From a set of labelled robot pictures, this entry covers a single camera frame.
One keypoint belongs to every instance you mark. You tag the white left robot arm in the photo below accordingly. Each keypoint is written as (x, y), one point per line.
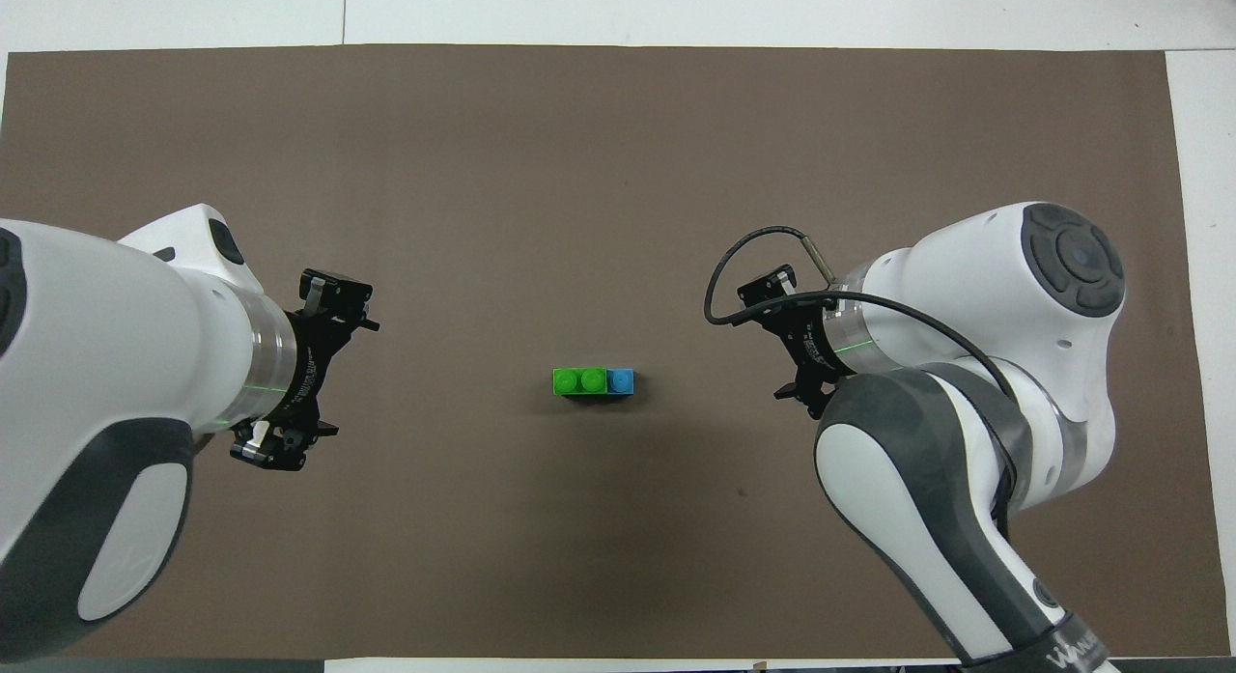
(97, 364)

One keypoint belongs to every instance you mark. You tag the green two-stud toy block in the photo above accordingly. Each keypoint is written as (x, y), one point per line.
(579, 380)

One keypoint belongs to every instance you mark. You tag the small blue toy block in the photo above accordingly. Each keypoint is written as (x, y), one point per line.
(621, 380)

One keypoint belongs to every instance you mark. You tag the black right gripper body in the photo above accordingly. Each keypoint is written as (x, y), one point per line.
(816, 345)

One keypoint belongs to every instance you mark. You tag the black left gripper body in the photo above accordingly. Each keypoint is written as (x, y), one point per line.
(311, 354)

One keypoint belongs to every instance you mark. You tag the brown table mat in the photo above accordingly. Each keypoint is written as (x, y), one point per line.
(618, 171)

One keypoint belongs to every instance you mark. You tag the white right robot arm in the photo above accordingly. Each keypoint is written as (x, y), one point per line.
(975, 296)

